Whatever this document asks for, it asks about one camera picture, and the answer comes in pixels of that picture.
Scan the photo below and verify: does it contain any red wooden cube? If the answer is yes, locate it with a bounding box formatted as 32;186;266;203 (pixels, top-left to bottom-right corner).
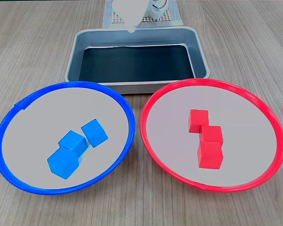
188;109;209;134
197;140;224;170
199;125;224;144

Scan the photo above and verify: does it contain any blue wooden cube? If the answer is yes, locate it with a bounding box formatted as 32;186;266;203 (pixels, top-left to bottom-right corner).
47;147;81;180
81;118;109;148
58;130;88;157

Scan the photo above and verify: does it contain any black tray liner mat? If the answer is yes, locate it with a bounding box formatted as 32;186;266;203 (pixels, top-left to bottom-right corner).
79;44;195;83

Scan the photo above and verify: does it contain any silver metal tray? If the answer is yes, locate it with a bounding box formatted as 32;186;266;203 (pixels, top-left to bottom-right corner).
65;26;211;95

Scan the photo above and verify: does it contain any pale translucent sheet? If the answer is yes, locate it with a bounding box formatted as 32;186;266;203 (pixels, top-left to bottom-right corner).
102;0;184;31

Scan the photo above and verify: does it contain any white mesh grid mat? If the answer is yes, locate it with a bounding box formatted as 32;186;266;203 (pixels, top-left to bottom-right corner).
111;9;173;24

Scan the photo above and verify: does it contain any white dish blue rim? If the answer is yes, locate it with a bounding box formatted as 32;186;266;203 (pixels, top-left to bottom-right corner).
0;81;136;195

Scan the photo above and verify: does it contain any white dish red rim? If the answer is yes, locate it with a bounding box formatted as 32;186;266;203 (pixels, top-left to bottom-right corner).
139;78;283;193

